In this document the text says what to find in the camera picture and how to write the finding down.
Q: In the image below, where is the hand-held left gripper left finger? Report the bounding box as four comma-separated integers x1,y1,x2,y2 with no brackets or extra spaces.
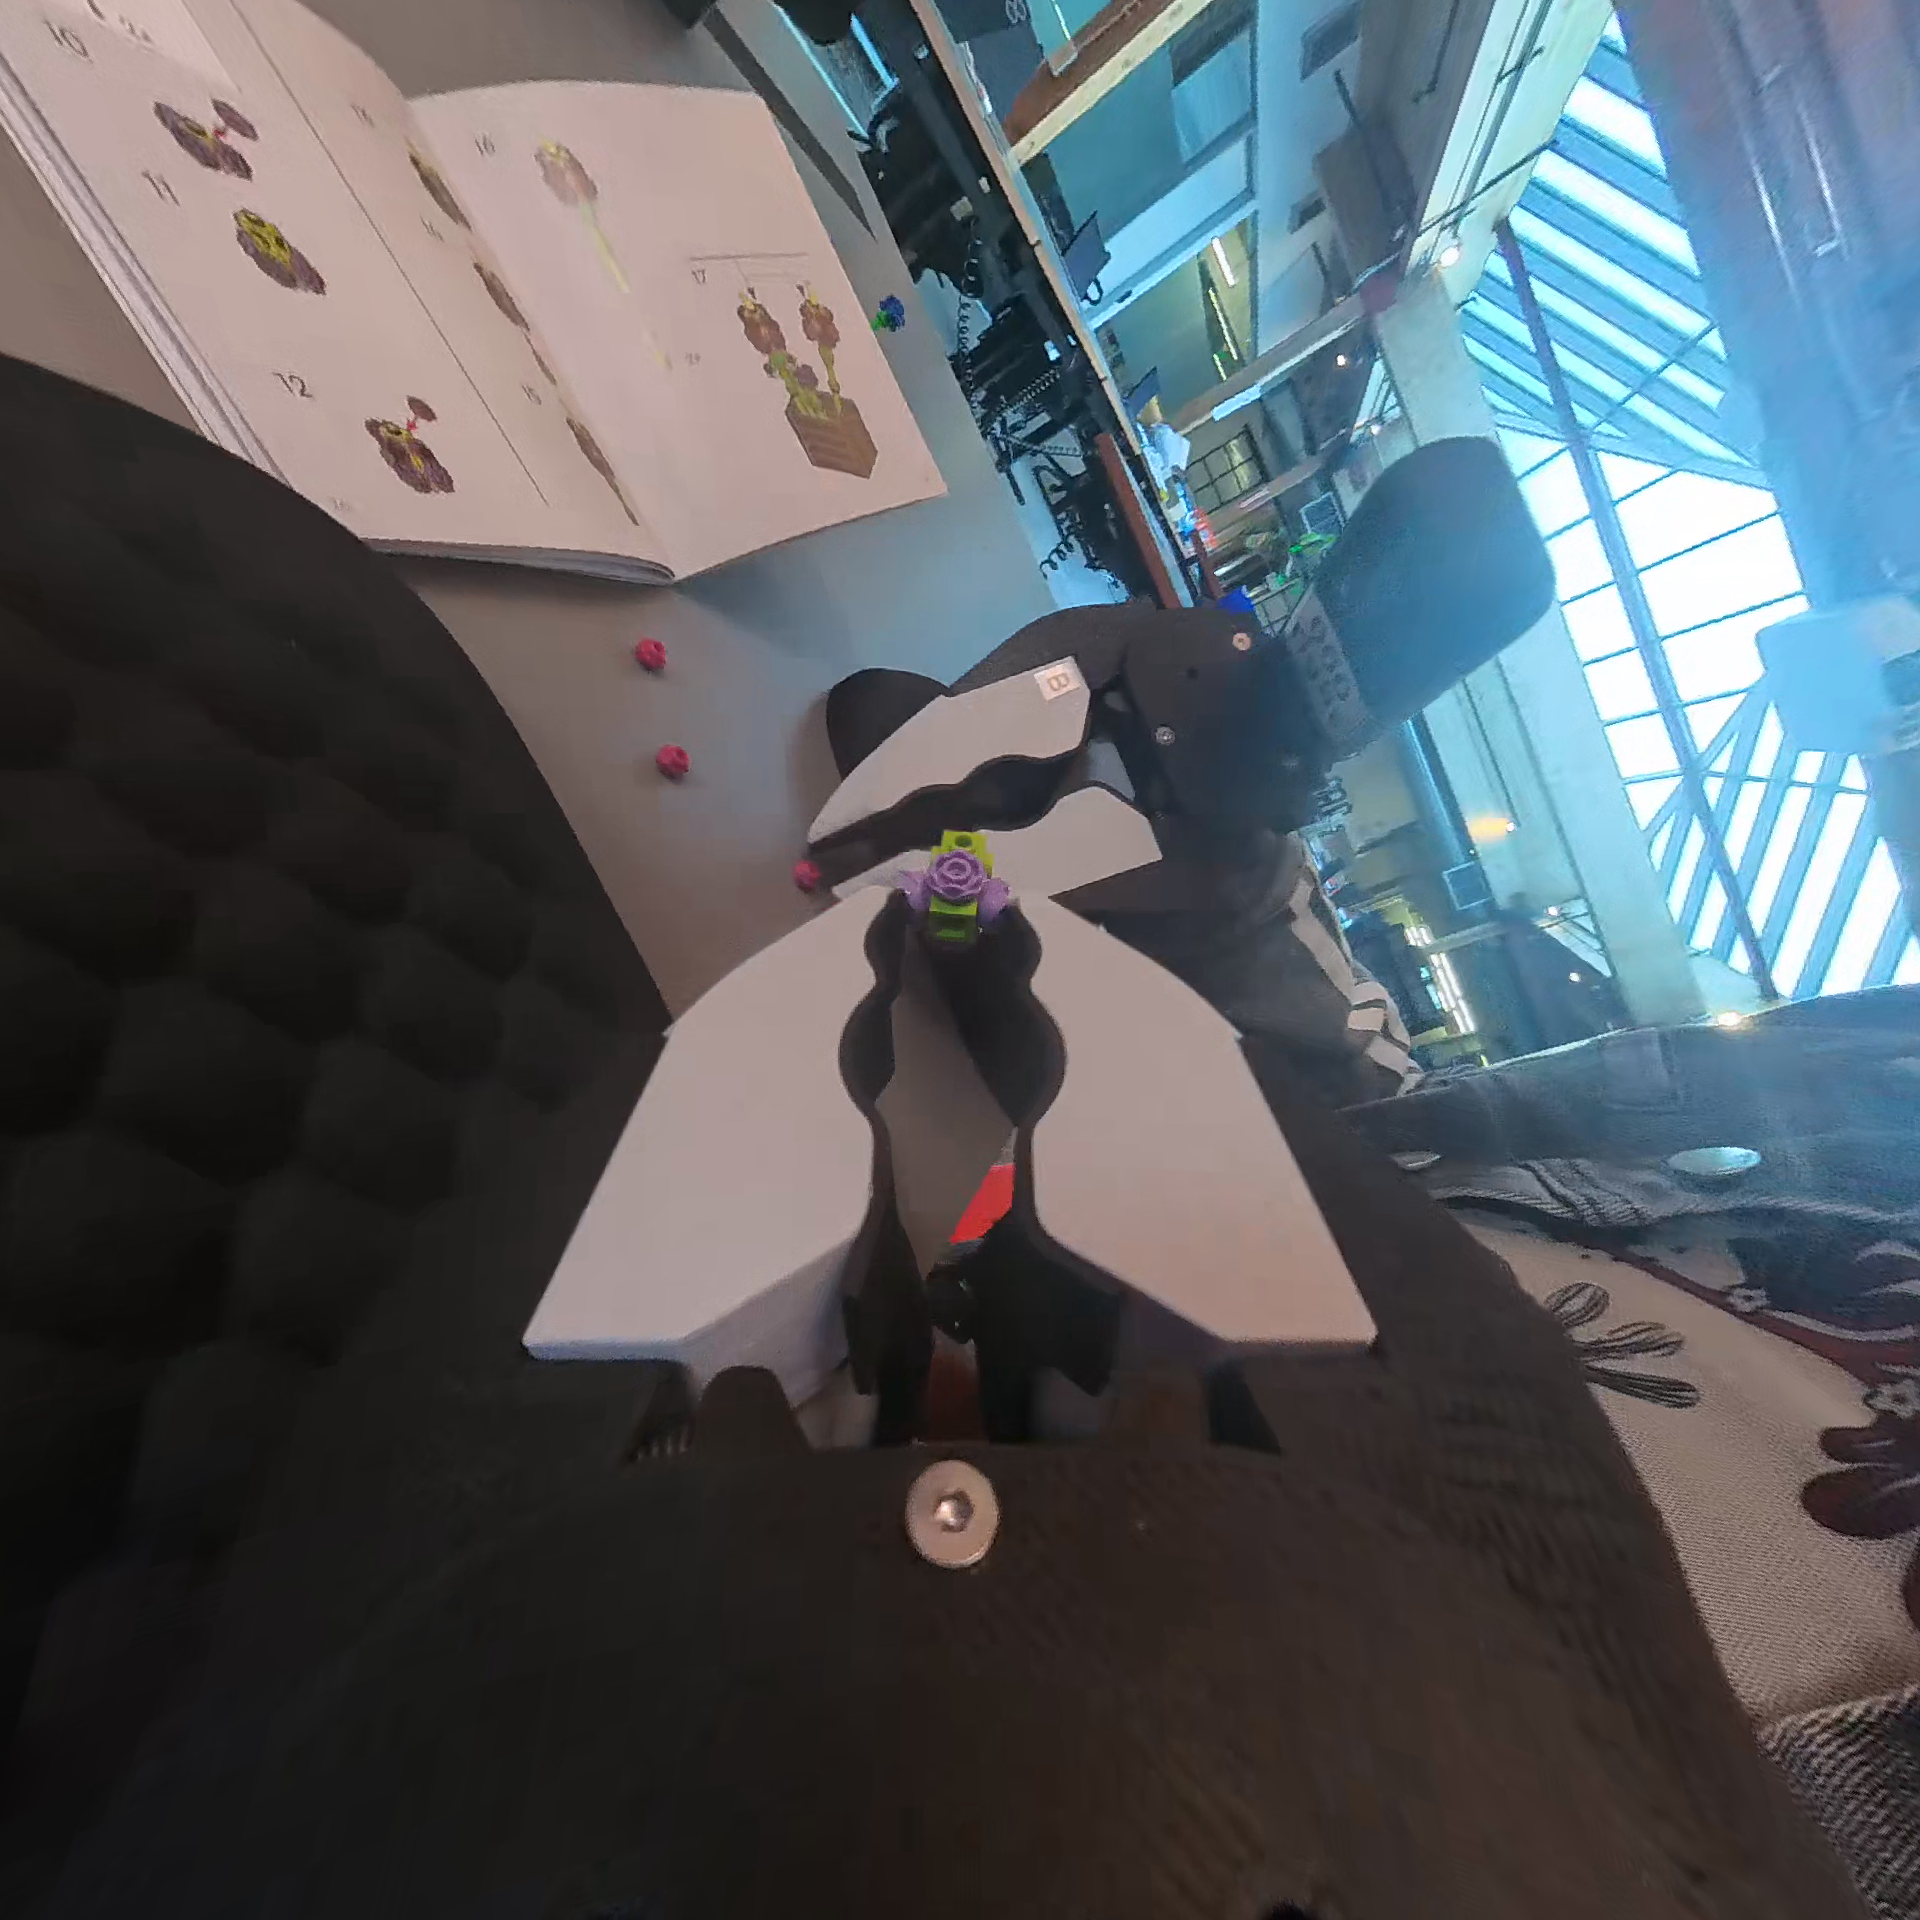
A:
526,897,933,1448

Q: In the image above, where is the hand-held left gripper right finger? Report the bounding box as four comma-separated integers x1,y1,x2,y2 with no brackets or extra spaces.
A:
965,897,1375,1446

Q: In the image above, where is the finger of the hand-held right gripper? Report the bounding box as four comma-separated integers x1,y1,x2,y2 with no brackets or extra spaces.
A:
805,656,1110,871
829,784,1167,905

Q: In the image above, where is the purple toy flower brick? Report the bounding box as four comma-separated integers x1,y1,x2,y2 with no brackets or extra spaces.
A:
896,848,1012,922

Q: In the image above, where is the grey desk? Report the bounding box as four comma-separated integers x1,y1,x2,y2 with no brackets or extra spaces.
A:
0,0,1120,1249

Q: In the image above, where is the small red object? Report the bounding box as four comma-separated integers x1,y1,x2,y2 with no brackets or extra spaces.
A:
948,1152,1024,1251

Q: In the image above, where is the long wooden workbench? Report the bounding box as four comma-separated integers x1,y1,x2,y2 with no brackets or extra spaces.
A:
900,0,1225,608

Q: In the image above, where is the beige printed shirt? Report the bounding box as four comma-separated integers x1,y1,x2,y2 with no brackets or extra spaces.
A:
1439,1201,1920,1766

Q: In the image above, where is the black quilted pad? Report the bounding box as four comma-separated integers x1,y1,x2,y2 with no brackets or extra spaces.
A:
0,353,672,1577

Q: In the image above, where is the open instruction booklet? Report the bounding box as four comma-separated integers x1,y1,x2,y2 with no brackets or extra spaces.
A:
0,0,950,587

